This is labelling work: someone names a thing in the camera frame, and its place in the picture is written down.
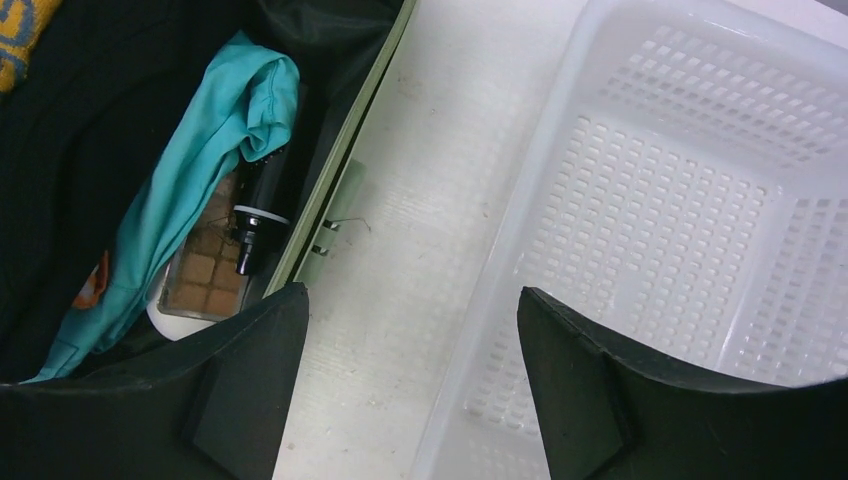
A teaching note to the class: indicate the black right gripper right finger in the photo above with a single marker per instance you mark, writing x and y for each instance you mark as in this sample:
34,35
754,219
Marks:
610,407

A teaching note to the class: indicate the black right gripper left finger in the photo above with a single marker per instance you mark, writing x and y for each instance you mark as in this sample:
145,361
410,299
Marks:
212,405

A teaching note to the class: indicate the white perforated plastic basket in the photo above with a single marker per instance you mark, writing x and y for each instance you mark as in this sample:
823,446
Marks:
686,186

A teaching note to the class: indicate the green hard-shell suitcase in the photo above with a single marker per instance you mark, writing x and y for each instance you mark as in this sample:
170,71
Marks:
338,47

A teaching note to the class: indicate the white brown cosmetic palette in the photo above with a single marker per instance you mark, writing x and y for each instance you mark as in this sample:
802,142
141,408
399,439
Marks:
199,285

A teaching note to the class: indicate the orange item in suitcase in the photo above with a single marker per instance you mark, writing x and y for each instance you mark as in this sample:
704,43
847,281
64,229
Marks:
95,285

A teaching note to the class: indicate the teal garment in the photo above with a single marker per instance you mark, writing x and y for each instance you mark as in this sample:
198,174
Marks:
244,109

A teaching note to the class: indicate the yellow folded hello towel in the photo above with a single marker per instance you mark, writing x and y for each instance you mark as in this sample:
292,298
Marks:
22,23

